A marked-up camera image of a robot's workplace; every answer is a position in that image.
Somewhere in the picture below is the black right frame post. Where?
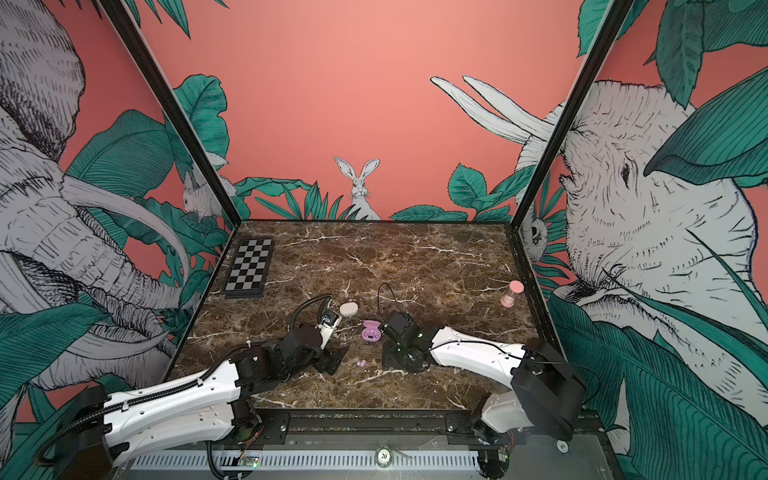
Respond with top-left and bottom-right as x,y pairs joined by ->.
511,0 -> 633,230

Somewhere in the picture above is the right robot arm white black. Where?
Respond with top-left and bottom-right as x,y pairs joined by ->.
378,312 -> 587,445

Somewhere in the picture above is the white perforated cable duct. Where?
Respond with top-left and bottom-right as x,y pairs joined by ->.
131,450 -> 479,472

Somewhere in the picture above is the black white checkerboard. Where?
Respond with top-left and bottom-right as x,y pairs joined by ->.
223,236 -> 275,298

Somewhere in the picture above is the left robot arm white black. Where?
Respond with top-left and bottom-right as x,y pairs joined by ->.
34,294 -> 358,479

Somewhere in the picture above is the pink earbud charging case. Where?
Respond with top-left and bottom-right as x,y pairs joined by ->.
361,320 -> 382,343

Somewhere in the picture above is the black frame post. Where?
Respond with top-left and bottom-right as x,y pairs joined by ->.
99,0 -> 241,228
511,0 -> 633,230

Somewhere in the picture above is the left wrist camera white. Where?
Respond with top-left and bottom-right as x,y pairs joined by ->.
317,308 -> 342,350

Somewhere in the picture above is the black left frame post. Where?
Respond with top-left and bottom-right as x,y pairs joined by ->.
99,0 -> 241,228

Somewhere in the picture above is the white earbud charging case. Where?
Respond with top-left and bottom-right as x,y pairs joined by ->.
339,302 -> 359,318

